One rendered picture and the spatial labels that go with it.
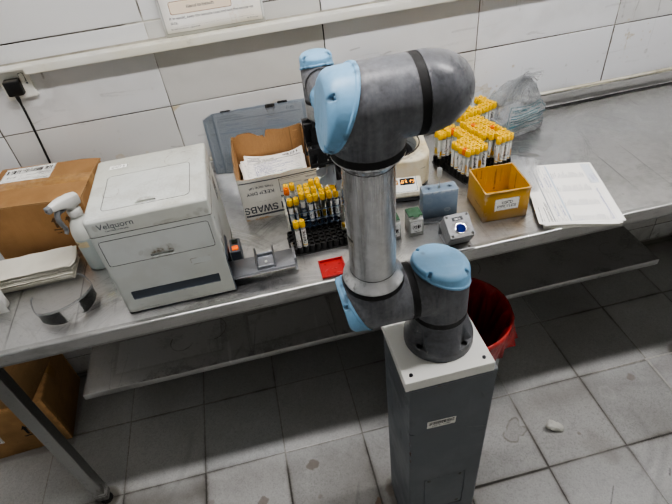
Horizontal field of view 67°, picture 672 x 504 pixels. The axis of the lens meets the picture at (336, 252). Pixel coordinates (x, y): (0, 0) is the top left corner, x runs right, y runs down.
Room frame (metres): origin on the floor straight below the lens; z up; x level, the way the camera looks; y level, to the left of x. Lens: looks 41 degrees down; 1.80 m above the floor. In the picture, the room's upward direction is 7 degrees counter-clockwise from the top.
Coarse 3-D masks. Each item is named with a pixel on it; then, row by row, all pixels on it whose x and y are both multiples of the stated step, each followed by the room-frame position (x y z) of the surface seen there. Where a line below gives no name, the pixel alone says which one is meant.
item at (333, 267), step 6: (330, 258) 1.03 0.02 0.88; (336, 258) 1.03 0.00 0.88; (342, 258) 1.02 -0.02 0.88; (324, 264) 1.01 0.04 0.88; (330, 264) 1.01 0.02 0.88; (336, 264) 1.01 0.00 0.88; (342, 264) 1.01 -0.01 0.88; (324, 270) 0.99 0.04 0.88; (330, 270) 0.99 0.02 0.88; (336, 270) 0.99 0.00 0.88; (342, 270) 0.98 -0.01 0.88; (324, 276) 0.96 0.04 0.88; (330, 276) 0.96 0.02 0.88; (336, 276) 0.96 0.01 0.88
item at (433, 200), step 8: (432, 184) 1.18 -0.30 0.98; (440, 184) 1.18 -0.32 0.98; (448, 184) 1.17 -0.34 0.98; (424, 192) 1.15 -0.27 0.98; (432, 192) 1.15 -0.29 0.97; (440, 192) 1.15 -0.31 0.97; (448, 192) 1.15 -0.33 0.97; (456, 192) 1.15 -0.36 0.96; (424, 200) 1.14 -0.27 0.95; (432, 200) 1.14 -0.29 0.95; (440, 200) 1.15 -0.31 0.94; (448, 200) 1.15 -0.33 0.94; (456, 200) 1.15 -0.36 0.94; (424, 208) 1.14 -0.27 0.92; (432, 208) 1.14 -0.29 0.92; (440, 208) 1.15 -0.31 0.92; (448, 208) 1.15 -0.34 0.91; (456, 208) 1.15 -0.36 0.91; (424, 216) 1.14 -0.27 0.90; (432, 216) 1.14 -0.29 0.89; (440, 216) 1.15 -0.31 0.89; (424, 224) 1.13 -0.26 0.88
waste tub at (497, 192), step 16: (480, 176) 1.23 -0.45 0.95; (496, 176) 1.24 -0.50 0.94; (512, 176) 1.22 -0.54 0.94; (480, 192) 1.14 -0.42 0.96; (496, 192) 1.11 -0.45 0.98; (512, 192) 1.11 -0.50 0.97; (528, 192) 1.11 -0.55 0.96; (480, 208) 1.13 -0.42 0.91; (496, 208) 1.11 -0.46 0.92; (512, 208) 1.11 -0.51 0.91
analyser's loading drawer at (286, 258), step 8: (272, 248) 1.03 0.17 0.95; (256, 256) 1.01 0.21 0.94; (264, 256) 1.04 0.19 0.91; (272, 256) 1.03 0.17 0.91; (280, 256) 1.03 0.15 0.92; (288, 256) 1.02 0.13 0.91; (232, 264) 1.02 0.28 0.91; (240, 264) 1.02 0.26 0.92; (248, 264) 1.01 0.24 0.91; (256, 264) 0.98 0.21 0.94; (264, 264) 1.00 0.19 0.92; (272, 264) 0.99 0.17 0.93; (280, 264) 1.00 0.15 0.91; (288, 264) 0.99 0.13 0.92; (296, 264) 0.99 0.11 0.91; (232, 272) 0.99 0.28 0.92; (240, 272) 0.98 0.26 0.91; (248, 272) 0.98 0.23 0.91; (256, 272) 0.98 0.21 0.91; (264, 272) 0.98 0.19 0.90
